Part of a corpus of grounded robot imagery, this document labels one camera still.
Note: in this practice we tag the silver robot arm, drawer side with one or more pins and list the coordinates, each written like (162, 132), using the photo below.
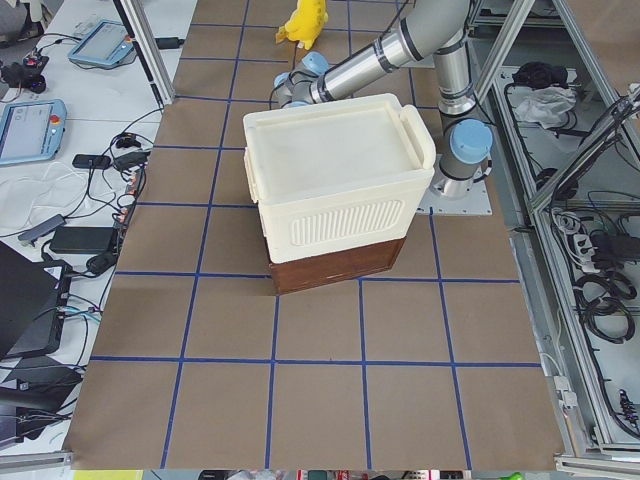
(433, 28)

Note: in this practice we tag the dark wooden drawer cabinet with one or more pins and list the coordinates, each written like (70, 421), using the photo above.
(306, 273)

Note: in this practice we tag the cream plastic storage box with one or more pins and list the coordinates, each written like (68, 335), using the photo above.
(336, 176)

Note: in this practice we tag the yellow plush dinosaur toy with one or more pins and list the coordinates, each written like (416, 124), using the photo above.
(305, 23)

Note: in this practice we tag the black power brick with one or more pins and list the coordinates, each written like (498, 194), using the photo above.
(82, 240)

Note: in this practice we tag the white crumpled cloth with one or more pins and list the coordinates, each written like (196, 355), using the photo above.
(548, 107)

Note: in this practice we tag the black cloth bundle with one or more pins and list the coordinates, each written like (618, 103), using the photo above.
(540, 75)

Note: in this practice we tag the blue teach pendant upper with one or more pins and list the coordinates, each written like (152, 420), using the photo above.
(106, 46)

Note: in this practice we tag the blue teach pendant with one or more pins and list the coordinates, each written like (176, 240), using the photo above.
(106, 46)
(32, 131)

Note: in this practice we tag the black laptop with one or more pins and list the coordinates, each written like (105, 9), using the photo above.
(32, 295)

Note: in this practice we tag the blue teach pendant lower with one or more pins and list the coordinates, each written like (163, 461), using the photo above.
(32, 131)

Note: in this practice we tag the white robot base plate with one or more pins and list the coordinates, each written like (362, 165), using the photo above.
(462, 200)

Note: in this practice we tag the aluminium frame rail right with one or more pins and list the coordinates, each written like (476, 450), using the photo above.
(575, 189)

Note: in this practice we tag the aluminium frame post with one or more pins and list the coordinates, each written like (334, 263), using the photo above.
(134, 19)

